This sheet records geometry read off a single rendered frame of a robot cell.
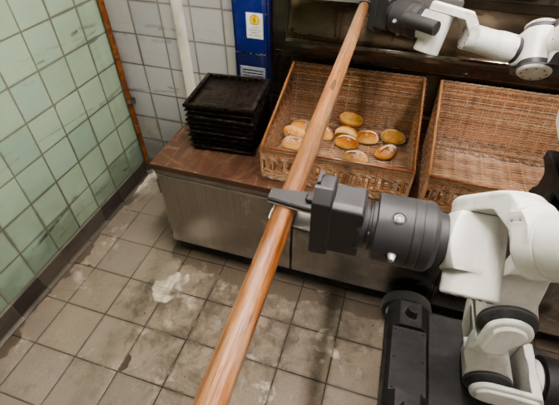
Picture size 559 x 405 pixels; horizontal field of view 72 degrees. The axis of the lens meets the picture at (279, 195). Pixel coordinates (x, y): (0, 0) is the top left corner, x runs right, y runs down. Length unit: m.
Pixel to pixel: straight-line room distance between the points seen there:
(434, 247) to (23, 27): 1.67
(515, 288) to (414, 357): 0.58
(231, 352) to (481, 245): 0.30
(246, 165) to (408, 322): 0.87
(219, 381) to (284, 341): 1.36
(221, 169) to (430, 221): 1.18
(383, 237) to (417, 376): 1.11
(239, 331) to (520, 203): 0.31
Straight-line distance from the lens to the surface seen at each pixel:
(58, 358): 1.93
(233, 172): 1.55
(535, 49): 1.18
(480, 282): 0.49
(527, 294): 1.13
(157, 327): 1.85
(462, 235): 0.49
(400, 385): 1.52
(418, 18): 1.10
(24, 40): 1.85
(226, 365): 0.39
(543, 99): 1.79
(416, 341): 1.61
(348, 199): 0.48
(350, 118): 1.69
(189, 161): 1.63
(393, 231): 0.47
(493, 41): 1.17
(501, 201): 0.47
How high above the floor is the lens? 1.56
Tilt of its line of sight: 43 degrees down
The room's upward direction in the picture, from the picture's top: straight up
